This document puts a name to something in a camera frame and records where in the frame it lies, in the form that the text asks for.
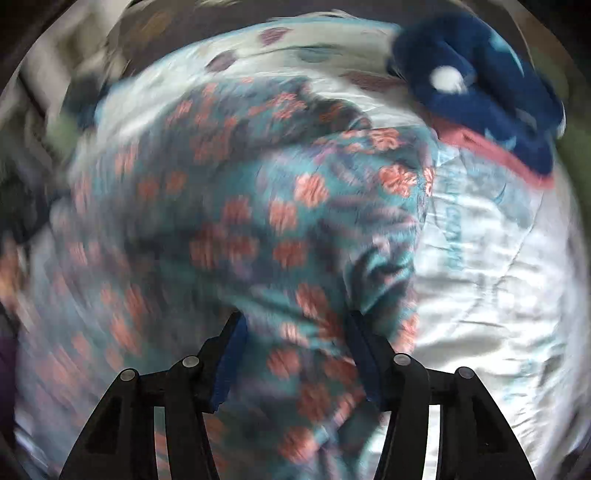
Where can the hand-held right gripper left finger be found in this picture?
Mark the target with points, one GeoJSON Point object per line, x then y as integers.
{"type": "Point", "coordinates": [231, 364]}

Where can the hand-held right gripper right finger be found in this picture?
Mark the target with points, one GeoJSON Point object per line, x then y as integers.
{"type": "Point", "coordinates": [364, 364]}

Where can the teal floral print garment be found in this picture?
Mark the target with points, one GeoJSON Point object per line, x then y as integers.
{"type": "Point", "coordinates": [258, 221]}

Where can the person's left forearm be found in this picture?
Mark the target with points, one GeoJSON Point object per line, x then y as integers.
{"type": "Point", "coordinates": [6, 374]}

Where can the white printed blanket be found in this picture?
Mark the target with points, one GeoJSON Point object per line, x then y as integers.
{"type": "Point", "coordinates": [485, 286]}

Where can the pink folded garment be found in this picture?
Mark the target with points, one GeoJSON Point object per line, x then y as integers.
{"type": "Point", "coordinates": [498, 157]}

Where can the dark blue starred fleece garment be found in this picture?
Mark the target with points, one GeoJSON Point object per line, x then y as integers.
{"type": "Point", "coordinates": [485, 106]}

